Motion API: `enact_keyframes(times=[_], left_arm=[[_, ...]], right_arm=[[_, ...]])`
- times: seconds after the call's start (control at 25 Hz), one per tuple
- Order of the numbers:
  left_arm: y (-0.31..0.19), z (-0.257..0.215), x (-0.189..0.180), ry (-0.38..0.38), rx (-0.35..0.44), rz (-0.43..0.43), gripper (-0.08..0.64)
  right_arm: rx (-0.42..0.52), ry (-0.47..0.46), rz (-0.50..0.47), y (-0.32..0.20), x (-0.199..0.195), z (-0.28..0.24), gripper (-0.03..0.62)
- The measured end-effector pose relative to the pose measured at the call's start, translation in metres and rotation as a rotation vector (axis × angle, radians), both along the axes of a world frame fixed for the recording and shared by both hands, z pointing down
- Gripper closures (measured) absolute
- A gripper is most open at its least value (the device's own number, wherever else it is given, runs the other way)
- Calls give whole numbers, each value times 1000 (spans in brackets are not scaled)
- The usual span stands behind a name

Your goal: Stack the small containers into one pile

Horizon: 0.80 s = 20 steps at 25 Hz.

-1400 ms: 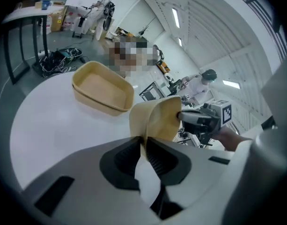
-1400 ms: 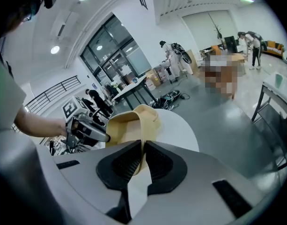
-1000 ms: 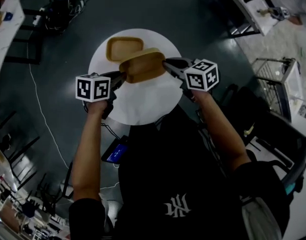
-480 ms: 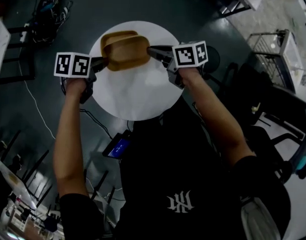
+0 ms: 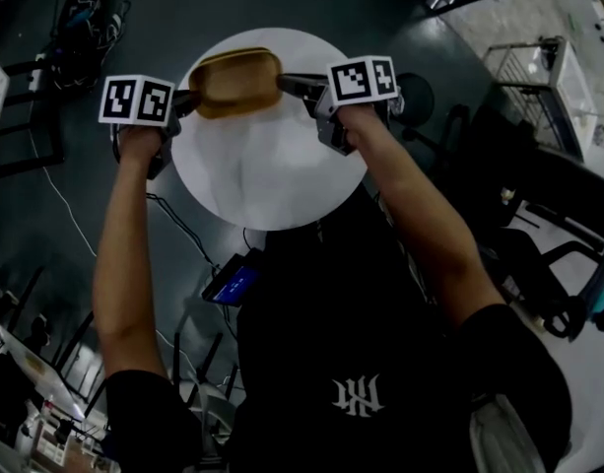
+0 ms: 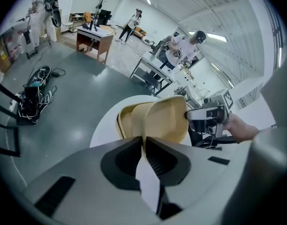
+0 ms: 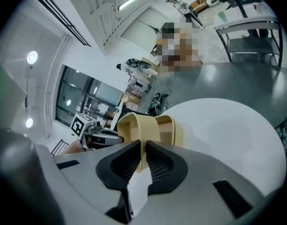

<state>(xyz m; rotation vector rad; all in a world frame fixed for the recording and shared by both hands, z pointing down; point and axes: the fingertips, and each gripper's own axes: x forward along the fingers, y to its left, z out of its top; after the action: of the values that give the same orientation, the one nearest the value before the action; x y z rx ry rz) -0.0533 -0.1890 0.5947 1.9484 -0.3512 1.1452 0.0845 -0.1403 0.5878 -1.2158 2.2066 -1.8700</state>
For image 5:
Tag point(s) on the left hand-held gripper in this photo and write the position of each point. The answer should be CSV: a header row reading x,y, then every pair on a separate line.
x,y
134,99

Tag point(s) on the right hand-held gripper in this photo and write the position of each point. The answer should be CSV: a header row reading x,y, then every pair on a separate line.
x,y
360,82

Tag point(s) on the person's left forearm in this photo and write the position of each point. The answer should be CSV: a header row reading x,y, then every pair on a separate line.
x,y
119,264

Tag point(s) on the person's right forearm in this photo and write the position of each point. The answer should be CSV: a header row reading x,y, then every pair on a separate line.
x,y
429,224

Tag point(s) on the black round bin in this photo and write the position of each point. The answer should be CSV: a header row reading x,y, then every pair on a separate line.
x,y
415,99

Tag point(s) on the black device blue screen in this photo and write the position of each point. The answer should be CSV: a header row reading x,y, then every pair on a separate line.
x,y
232,281

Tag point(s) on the person's black printed t-shirt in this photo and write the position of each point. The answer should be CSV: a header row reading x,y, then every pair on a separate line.
x,y
360,343

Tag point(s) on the black office chair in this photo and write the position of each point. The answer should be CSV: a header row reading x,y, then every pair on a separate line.
x,y
553,215

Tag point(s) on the small tan tray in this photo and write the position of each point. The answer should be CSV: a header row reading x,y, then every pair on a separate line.
x,y
34,362

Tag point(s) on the grey table black legs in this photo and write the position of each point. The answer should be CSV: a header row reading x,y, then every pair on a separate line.
x,y
35,382

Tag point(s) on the white table black frame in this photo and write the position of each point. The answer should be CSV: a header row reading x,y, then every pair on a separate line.
x,y
543,91

